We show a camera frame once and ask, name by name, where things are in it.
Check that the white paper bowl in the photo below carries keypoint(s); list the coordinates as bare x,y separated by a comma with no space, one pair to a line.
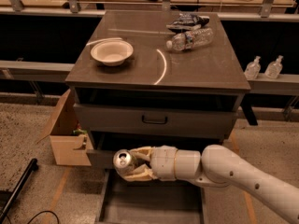
112,52

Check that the cardboard box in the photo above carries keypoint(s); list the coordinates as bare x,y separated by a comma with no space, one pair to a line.
69,148

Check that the grey middle drawer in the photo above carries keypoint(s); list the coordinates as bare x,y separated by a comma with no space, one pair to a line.
101,158

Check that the dark chip bag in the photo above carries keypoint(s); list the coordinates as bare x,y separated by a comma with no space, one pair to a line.
187,22

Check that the black pole on floor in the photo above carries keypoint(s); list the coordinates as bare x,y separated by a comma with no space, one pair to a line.
7,198

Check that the left sanitizer bottle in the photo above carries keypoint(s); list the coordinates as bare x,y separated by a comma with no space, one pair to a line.
253,68

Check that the grey top drawer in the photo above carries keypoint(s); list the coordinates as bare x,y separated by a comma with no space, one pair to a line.
166,122

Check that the grey bottom drawer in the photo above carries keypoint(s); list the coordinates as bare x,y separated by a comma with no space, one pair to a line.
153,202

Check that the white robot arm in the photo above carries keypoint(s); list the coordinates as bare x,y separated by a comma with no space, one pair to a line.
215,166

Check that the right sanitizer bottle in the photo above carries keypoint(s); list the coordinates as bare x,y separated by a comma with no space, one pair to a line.
274,68

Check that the grey drawer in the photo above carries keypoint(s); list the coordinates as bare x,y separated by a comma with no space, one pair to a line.
101,158
153,202
166,122

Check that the clear plastic water bottle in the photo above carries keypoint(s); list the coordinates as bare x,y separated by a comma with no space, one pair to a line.
191,39

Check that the sanitizer bottle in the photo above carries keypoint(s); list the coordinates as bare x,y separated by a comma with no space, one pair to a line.
253,68
274,68

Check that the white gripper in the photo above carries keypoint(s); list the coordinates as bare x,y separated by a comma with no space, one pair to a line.
163,162

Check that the grey drawer cabinet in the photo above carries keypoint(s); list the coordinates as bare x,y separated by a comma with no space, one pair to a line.
208,78

